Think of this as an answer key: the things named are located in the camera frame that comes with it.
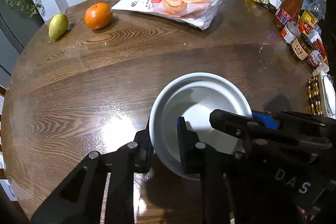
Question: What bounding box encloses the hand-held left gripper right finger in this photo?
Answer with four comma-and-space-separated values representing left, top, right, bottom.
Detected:
176, 116, 237, 224

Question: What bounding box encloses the white pink snack bag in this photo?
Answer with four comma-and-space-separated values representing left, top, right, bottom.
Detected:
112, 0, 221, 31

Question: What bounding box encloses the green pear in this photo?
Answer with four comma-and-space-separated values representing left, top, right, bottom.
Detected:
48, 13, 69, 44

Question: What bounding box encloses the small red label jar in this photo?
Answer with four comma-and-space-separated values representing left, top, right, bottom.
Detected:
280, 21, 301, 45

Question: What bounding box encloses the brown sauce jar dark lid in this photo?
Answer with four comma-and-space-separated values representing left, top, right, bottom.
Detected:
291, 33, 314, 61

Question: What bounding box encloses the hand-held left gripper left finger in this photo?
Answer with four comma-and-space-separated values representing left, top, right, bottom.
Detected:
31, 130, 158, 224

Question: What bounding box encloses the red sauce bottle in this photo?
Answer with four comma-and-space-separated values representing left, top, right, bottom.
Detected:
273, 0, 307, 29

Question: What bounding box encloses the yellow label jar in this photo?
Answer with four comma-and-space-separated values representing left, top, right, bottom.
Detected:
297, 9, 319, 34

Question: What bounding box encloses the red chili jar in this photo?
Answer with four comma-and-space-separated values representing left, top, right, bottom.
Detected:
307, 49, 327, 69

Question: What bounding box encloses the clear bottle yellow cap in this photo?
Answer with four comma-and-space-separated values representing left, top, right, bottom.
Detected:
306, 0, 327, 17

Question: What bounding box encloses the wooden beaded trivet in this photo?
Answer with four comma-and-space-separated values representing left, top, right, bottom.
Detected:
307, 75, 323, 115

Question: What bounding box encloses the orange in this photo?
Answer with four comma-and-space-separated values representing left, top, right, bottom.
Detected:
84, 3, 113, 30

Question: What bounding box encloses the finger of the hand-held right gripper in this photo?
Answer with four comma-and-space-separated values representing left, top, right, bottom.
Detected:
251, 110, 336, 130
209, 109, 332, 159

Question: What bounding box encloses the large white bowl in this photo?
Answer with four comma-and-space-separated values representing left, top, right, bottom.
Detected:
149, 72, 253, 180

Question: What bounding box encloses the white dish at edge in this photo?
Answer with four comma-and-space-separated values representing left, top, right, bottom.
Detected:
319, 70, 336, 119

